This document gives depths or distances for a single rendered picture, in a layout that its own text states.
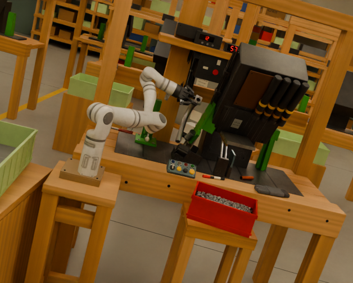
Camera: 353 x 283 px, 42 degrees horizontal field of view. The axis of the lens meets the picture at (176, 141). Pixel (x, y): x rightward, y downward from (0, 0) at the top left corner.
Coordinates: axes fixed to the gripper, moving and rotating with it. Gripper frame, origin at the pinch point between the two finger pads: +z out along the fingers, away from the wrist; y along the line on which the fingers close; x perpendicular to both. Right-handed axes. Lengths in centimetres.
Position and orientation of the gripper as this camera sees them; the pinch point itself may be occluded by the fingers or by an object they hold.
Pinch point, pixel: (195, 100)
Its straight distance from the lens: 263.5
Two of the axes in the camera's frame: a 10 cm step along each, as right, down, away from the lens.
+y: 2.8, -8.2, 5.0
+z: 8.7, 4.4, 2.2
